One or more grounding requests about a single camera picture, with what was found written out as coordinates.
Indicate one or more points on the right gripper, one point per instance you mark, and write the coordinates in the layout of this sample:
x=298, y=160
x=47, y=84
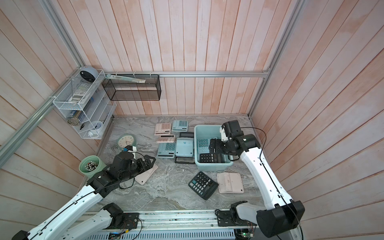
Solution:
x=218, y=143

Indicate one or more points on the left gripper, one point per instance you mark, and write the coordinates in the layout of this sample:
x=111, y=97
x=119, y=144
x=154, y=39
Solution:
x=143, y=168

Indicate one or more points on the small black calculator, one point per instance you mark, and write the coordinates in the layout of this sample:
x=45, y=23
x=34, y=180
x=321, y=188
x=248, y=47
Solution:
x=208, y=158

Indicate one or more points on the mint green storage box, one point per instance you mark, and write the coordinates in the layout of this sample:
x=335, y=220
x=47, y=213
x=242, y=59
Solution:
x=209, y=132

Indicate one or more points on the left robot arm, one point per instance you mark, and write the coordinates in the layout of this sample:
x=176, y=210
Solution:
x=59, y=226

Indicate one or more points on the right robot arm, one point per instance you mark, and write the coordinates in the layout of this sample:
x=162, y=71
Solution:
x=281, y=212

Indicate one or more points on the blue calculator under pink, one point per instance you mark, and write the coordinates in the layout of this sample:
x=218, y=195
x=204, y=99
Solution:
x=166, y=150

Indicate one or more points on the large black desk calculator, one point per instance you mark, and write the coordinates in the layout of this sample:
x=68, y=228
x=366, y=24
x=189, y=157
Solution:
x=183, y=160

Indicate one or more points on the upturned light blue calculator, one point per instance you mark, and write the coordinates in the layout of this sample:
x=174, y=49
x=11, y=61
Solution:
x=185, y=147

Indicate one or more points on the pink calculator on stack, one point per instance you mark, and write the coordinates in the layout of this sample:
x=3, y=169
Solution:
x=166, y=139

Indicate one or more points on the upturned pink calculator right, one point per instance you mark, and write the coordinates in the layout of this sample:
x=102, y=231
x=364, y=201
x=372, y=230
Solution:
x=230, y=183

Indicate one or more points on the small pink calculator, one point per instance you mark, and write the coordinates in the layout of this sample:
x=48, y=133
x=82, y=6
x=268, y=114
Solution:
x=163, y=129

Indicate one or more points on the small teal calculator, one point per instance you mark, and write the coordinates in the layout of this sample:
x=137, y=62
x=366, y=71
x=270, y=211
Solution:
x=180, y=126

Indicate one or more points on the green round clock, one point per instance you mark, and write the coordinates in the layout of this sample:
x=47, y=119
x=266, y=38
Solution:
x=126, y=140

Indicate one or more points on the green pen cup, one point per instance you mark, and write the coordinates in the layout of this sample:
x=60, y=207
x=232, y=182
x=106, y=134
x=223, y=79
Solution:
x=91, y=165

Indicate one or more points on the white mug on shelf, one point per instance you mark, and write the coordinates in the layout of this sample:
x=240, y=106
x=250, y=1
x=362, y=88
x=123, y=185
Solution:
x=95, y=130

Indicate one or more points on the black mesh basket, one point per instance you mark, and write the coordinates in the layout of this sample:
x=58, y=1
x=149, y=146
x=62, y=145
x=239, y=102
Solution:
x=126, y=91

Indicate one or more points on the ruler on basket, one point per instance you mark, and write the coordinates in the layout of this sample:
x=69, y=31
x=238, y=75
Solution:
x=127, y=79

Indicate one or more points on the grey round alarm clock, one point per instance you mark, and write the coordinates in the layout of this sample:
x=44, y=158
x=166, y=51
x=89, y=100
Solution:
x=89, y=74

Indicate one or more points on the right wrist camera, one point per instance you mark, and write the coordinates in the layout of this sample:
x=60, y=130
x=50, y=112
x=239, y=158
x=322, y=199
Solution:
x=224, y=137

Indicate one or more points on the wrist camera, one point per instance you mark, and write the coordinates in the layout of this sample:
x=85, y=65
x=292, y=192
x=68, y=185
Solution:
x=224, y=137
x=129, y=148

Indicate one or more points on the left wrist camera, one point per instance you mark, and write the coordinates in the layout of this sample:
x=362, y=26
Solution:
x=129, y=148

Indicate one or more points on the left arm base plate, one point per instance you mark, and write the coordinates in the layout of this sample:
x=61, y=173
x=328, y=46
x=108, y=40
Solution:
x=127, y=221

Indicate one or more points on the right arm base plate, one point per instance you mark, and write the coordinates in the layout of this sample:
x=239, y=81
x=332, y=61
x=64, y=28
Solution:
x=228, y=218

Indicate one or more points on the white wire shelf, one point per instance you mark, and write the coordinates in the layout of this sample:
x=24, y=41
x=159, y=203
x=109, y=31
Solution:
x=81, y=103

